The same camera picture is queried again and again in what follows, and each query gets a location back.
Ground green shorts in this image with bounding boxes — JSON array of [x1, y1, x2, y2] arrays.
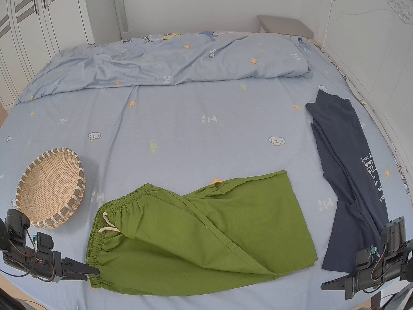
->
[[85, 170, 318, 296]]

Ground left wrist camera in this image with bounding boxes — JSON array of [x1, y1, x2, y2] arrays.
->
[[34, 232, 54, 254]]

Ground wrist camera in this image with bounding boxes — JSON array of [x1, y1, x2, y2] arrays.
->
[[34, 232, 54, 254], [356, 247, 375, 268]]

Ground round woven basket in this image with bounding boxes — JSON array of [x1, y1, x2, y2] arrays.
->
[[16, 147, 87, 230]]

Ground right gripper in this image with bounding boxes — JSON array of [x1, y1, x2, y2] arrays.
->
[[345, 257, 404, 300]]

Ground white wardrobe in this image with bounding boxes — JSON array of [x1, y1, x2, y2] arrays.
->
[[0, 0, 96, 109]]

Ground bed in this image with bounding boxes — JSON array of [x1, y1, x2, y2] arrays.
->
[[0, 0, 413, 310]]

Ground pale blue quilt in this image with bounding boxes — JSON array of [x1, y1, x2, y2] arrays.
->
[[18, 31, 314, 104]]

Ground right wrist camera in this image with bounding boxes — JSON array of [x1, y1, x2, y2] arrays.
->
[[356, 247, 375, 268]]

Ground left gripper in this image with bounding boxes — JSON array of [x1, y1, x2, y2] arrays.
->
[[31, 250, 100, 284]]

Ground grey bedside table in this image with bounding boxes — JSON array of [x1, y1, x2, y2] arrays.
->
[[256, 15, 315, 40]]

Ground dark blue T-shirt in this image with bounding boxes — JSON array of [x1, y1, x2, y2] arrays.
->
[[305, 89, 389, 273]]

